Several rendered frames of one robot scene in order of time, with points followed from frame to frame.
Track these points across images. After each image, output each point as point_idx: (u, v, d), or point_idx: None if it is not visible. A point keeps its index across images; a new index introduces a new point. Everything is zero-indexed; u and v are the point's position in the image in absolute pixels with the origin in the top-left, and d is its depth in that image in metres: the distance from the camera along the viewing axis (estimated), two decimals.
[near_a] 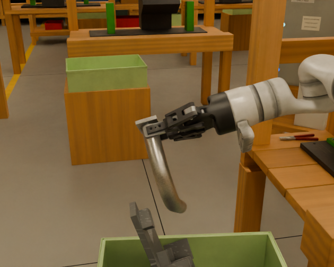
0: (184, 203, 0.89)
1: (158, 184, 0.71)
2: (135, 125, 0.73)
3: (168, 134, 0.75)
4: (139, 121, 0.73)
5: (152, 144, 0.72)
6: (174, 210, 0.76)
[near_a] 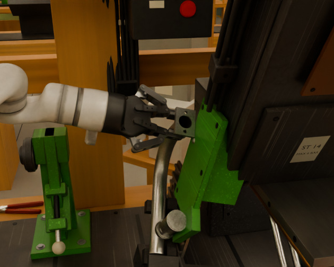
0: (150, 234, 0.80)
1: None
2: (194, 113, 0.77)
3: (165, 131, 0.76)
4: (192, 113, 0.76)
5: None
6: None
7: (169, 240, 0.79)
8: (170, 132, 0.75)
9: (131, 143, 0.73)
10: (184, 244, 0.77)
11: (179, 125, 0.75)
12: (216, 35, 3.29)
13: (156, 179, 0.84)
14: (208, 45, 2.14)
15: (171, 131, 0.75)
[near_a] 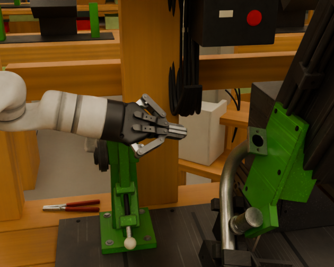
0: (222, 248, 0.83)
1: None
2: (264, 132, 0.81)
3: (165, 131, 0.76)
4: (263, 132, 0.80)
5: None
6: None
7: (239, 236, 0.84)
8: (170, 132, 0.75)
9: (133, 149, 0.73)
10: (255, 239, 0.82)
11: (253, 143, 0.79)
12: None
13: (223, 194, 0.88)
14: (234, 47, 2.19)
15: (171, 131, 0.75)
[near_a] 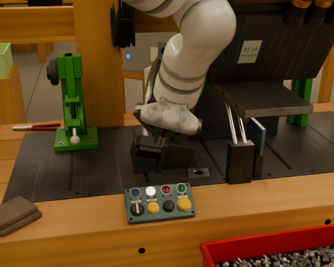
0: None
1: None
2: None
3: (164, 133, 0.76)
4: None
5: None
6: None
7: None
8: None
9: None
10: None
11: (161, 53, 1.04)
12: None
13: (146, 100, 1.13)
14: None
15: (167, 130, 0.77)
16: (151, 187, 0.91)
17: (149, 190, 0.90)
